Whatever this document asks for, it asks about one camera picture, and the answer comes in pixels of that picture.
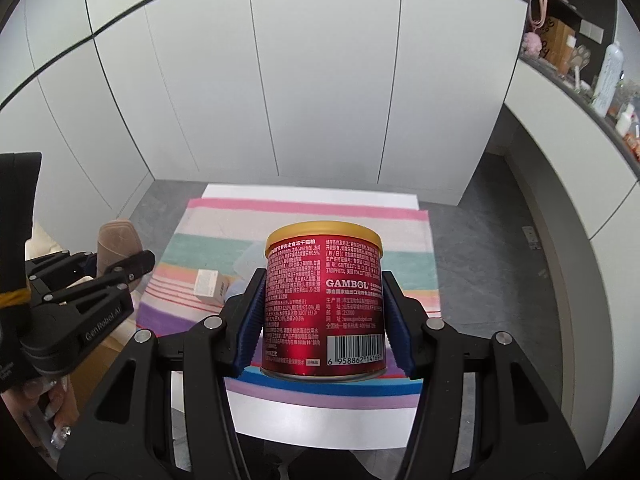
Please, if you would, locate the beige rounded object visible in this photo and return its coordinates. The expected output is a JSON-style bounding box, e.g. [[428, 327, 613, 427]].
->
[[96, 219, 143, 276]]

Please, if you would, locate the white spray bottle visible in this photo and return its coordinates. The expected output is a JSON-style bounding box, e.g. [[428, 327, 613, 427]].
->
[[591, 40, 624, 118]]

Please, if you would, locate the brown cardboard box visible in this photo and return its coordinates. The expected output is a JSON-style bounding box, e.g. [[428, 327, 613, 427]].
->
[[70, 334, 132, 412]]

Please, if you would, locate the brown box on shelf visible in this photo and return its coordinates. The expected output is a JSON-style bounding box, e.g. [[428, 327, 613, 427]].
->
[[537, 16, 576, 70]]

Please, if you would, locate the striped colourful cloth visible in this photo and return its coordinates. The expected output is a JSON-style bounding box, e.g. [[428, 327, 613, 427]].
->
[[135, 197, 443, 410]]

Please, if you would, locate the small white box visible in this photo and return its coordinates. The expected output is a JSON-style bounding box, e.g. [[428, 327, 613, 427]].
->
[[193, 269, 230, 307]]

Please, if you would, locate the red Gambol can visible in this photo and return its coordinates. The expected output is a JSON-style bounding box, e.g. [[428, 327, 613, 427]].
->
[[262, 221, 387, 382]]

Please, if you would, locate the person's left hand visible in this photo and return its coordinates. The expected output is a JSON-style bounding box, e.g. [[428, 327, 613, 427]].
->
[[1, 375, 79, 458]]

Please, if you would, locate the pink plush toy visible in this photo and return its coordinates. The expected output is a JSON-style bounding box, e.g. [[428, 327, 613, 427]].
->
[[521, 32, 542, 58]]

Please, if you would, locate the cream padded cushion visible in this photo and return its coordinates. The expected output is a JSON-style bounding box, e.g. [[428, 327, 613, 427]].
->
[[25, 221, 63, 260]]

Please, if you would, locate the white small bottle on shelf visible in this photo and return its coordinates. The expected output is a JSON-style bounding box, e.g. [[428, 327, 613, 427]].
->
[[615, 103, 634, 136]]

